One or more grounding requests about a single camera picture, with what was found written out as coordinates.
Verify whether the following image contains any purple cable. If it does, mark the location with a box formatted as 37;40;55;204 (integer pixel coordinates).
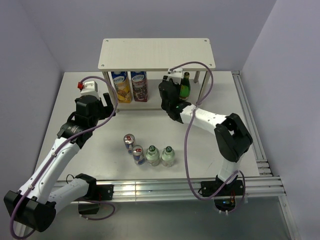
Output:
9;76;119;238
168;61;247;213

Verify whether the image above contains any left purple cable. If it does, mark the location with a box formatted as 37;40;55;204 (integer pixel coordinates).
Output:
9;76;119;238

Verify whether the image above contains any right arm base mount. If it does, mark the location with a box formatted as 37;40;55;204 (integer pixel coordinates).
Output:
198;179;246;212

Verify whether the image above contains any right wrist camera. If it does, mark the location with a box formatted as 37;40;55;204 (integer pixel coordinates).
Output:
167;67;184;85

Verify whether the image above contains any silver blue energy can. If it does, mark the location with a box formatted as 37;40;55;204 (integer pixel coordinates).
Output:
132;145;145;165
123;133;136;155

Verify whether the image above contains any red grape juice carton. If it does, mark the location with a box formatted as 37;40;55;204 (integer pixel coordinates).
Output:
130;71;149;102

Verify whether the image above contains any pineapple juice carton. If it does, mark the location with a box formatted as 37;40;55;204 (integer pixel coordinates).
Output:
111;71;132;104

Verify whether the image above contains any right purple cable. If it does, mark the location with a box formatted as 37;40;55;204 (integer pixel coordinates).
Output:
168;61;247;213

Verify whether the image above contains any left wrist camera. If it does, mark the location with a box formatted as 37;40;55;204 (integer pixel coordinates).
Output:
77;81;100;100

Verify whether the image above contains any aluminium rail frame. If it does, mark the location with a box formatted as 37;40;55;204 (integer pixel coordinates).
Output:
53;70;301;240

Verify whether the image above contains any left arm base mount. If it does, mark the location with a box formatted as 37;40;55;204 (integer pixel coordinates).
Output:
77;184;116;221

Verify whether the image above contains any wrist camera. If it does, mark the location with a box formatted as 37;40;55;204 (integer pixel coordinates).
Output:
77;81;100;100
167;67;184;85

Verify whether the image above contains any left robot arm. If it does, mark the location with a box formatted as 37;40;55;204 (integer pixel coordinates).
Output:
3;93;116;232

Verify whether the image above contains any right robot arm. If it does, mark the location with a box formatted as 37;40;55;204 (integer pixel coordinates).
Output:
158;75;253;195

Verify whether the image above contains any clear bottle green cap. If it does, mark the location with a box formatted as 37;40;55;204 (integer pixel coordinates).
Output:
145;145;160;167
161;146;175;167

